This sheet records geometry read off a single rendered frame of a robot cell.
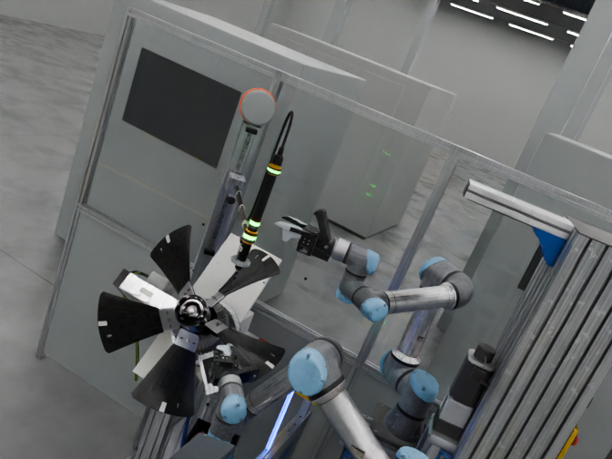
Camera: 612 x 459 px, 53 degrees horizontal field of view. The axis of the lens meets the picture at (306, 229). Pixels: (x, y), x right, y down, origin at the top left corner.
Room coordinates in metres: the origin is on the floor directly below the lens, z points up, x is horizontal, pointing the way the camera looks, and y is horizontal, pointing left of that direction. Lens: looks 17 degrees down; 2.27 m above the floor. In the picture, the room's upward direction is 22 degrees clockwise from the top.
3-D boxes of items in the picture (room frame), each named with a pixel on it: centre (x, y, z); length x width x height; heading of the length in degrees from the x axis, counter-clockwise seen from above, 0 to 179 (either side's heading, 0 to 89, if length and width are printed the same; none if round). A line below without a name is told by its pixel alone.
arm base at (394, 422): (2.04, -0.61, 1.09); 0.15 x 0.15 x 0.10
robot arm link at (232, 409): (1.59, 0.01, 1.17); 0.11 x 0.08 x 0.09; 20
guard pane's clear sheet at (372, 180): (2.66, -0.05, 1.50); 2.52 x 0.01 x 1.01; 73
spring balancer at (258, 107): (2.66, 0.39, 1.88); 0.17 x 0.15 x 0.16; 73
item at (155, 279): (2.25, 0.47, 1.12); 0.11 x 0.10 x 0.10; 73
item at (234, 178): (2.57, 0.36, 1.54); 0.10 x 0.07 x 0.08; 18
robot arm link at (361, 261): (1.93, -0.21, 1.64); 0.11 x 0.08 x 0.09; 83
